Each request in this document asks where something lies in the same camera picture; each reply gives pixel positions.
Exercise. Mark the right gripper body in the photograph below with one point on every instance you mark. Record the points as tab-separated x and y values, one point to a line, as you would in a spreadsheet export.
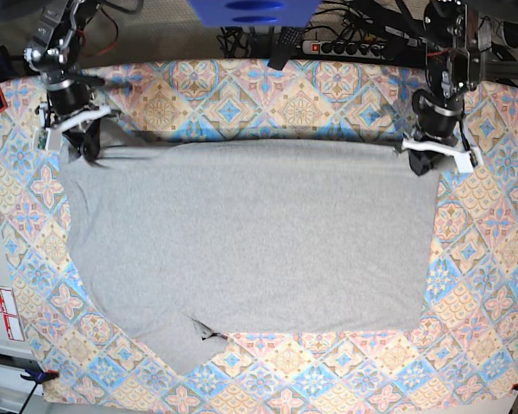
70	96

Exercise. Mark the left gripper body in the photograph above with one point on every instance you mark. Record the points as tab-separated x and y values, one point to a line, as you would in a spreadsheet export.
436	118

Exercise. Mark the grey T-shirt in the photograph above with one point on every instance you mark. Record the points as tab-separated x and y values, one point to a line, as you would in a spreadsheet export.
178	245

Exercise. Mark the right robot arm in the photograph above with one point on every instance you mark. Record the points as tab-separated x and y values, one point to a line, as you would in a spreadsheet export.
56	45

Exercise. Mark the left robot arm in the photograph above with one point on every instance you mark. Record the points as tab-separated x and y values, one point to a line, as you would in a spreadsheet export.
454	67

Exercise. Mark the black power strip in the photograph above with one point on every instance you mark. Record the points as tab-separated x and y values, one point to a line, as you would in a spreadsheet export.
343	49

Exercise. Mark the red white labels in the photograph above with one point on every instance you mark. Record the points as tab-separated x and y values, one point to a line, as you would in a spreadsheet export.
9	316

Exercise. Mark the patterned tile tablecloth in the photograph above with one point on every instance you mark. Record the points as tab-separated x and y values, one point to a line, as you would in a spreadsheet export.
462	357

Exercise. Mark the blue clamp bottom left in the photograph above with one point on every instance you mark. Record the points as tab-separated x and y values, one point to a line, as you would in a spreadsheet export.
38	376

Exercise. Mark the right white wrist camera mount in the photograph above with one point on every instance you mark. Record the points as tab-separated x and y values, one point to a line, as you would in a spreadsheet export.
50	131

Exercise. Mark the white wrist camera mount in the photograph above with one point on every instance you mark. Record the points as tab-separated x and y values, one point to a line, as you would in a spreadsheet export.
465	159
50	131

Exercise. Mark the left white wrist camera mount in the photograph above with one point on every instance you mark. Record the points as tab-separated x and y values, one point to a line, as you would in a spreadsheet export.
465	159

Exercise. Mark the black remote-like bracket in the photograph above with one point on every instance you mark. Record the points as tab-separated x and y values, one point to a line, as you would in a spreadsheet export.
288	40

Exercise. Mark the blue plastic mount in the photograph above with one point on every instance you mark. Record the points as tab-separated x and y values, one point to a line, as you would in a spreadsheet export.
242	13

